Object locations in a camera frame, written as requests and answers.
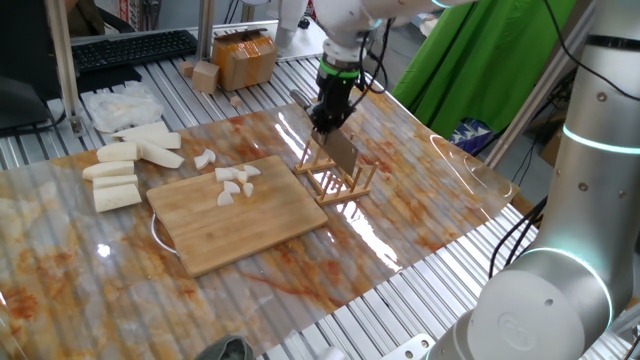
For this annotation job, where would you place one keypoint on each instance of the small wooden cube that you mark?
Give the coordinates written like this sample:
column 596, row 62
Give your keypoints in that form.
column 236, row 101
column 186, row 68

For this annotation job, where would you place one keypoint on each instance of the green cloth backdrop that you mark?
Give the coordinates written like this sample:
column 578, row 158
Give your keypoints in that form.
column 475, row 90

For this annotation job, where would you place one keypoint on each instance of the steel cleaver knife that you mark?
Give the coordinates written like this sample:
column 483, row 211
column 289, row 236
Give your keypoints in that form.
column 340, row 150

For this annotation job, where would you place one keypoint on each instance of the clear plastic bag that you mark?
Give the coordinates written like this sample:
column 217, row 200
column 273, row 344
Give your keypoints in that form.
column 125, row 110

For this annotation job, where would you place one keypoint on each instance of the long white radish wedge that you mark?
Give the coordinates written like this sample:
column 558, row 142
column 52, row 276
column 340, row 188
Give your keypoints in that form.
column 162, row 156

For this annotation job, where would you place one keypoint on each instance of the black computer monitor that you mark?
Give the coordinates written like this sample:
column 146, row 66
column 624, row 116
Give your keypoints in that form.
column 25, row 50

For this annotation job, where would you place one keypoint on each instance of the open cardboard box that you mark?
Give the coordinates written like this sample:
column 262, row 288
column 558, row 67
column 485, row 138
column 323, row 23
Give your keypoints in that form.
column 550, row 150

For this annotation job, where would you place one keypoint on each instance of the blue patterned bag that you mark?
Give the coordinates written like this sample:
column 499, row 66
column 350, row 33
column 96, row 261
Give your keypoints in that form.
column 470, row 137

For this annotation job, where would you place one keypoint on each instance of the white plastic column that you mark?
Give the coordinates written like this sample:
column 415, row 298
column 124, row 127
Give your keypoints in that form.
column 289, row 22

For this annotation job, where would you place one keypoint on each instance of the bamboo cutting board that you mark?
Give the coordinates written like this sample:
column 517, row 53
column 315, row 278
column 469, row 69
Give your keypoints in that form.
column 225, row 235

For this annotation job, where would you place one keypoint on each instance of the large wooden block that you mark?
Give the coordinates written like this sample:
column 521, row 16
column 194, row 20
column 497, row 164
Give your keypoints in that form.
column 205, row 77

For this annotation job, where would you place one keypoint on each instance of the grey green rag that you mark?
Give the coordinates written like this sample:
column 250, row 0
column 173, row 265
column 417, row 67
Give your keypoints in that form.
column 225, row 350

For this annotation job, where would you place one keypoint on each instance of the wooden peg rack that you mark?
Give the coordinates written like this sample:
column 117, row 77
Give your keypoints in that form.
column 357, row 193

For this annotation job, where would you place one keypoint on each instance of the speckled white radish piece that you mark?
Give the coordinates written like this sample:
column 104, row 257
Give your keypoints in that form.
column 201, row 161

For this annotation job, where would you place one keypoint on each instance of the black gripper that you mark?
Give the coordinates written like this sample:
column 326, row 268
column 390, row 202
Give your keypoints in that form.
column 334, row 95

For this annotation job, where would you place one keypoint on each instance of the taped cardboard box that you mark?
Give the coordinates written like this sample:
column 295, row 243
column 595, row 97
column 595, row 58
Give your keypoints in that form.
column 245, row 60

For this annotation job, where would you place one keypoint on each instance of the black computer keyboard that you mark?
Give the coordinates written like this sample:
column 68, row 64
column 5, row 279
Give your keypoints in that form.
column 135, row 49

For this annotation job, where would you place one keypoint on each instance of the marble pattern plastic mat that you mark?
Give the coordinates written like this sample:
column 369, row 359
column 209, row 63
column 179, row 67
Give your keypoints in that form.
column 300, row 280

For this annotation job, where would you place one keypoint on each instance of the red white printed carton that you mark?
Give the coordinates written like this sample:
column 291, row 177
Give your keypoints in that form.
column 131, row 12

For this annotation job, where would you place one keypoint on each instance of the white radish chunk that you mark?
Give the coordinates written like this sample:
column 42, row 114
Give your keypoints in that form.
column 107, row 170
column 117, row 152
column 116, row 198
column 115, row 182

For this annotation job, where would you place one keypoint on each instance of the black flat pad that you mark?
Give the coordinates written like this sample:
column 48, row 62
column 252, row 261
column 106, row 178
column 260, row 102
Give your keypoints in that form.
column 110, row 80

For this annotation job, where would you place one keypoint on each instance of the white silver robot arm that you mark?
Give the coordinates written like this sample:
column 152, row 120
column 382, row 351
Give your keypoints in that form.
column 550, row 310

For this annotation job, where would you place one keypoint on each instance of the aluminium frame post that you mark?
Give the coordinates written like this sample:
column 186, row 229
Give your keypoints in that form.
column 62, row 50
column 530, row 105
column 205, row 30

